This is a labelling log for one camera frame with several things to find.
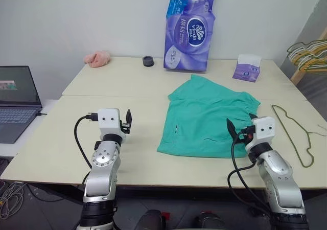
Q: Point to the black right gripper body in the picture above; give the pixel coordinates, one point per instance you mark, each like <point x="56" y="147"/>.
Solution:
<point x="247" y="135"/>

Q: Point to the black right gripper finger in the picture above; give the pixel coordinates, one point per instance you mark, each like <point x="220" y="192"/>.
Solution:
<point x="233" y="131"/>
<point x="253" y="117"/>

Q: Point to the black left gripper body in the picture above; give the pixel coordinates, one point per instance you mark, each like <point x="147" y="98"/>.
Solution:
<point x="125" y="128"/>

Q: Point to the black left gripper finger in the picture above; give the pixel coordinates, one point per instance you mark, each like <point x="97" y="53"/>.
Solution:
<point x="129" y="117"/>

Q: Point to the green shorts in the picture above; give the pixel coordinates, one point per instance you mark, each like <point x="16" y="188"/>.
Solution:
<point x="199" y="117"/>

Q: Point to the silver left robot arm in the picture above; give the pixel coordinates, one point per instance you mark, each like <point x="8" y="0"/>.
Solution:
<point x="102" y="161"/>

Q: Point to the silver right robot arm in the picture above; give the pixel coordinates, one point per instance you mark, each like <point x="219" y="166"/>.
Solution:
<point x="278" y="179"/>

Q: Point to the small purple tissue box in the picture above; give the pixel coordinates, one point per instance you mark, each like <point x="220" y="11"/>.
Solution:
<point x="246" y="70"/>

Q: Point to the light wooden clothes rack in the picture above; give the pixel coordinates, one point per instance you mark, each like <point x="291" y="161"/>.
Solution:
<point x="300" y="72"/>

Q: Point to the pink cloth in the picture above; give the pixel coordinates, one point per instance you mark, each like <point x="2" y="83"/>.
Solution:
<point x="98" y="59"/>

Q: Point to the large purple tissue pack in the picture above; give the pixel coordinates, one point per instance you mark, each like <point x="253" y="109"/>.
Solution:
<point x="189" y="35"/>

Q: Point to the grey laptop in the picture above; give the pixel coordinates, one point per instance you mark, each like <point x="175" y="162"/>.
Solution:
<point x="15" y="97"/>

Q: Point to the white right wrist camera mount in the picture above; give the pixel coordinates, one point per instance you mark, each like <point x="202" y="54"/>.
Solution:
<point x="264" y="129"/>

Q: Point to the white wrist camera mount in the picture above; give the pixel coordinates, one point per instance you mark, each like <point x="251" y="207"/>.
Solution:
<point x="108" y="121"/>
<point x="264" y="129"/>

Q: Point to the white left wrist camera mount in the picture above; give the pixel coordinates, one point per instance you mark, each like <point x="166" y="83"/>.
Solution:
<point x="108" y="121"/>

